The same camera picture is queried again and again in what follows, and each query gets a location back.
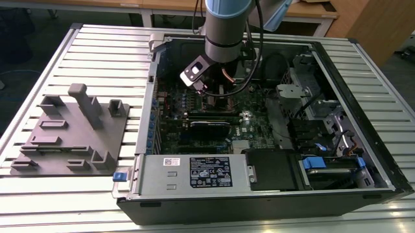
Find coloured power wires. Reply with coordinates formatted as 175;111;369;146
343;142;362;157

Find silver disk bay cage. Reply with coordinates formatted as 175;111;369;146
278;53;374;157

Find black plastic bracket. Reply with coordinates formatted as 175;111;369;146
287;119;333;150

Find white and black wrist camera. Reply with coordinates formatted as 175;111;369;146
181;55;215;87

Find green motherboard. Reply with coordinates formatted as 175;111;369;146
155;76;283;155

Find silver metal bracket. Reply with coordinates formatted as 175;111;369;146
277;83;310;100

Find black plastic shroud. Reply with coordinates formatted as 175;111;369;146
242;148;315;193

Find wooden top desk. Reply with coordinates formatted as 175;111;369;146
0;0;146;25
142;0;341;37

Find black RAM slot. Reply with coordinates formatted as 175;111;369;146
187;110;243;114
189;118;243;123
187;116;243;120
187;113;243;117

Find black PC case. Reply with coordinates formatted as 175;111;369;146
113;33;415;226

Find blue disk carrier handle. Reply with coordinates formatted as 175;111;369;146
301;156;327;169

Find wooden cabinet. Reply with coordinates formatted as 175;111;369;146
326;0;415;67

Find silver power supply unit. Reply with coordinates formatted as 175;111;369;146
138;154;254;196

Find grey case latch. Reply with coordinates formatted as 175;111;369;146
149;33;167;53

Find black disk drive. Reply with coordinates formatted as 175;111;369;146
305;167;359;190

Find silver finned heatsink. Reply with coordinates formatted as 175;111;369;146
231;139;254;149

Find grey parts rack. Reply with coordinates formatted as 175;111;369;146
10;83;131;176

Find black graphics card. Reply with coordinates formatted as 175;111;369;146
190;120;231;144

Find black expansion slot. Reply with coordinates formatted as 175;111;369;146
179;145;227;154

